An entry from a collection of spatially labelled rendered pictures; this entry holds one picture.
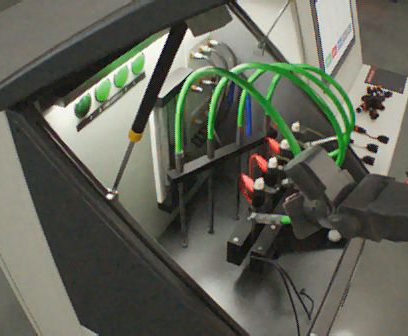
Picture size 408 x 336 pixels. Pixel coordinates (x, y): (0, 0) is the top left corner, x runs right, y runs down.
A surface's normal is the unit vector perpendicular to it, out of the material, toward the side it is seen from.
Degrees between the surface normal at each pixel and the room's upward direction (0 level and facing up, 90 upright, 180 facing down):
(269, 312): 0
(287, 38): 90
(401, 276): 0
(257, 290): 0
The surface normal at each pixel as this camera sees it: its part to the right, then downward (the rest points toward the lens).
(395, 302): -0.01, -0.76
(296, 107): -0.47, 0.57
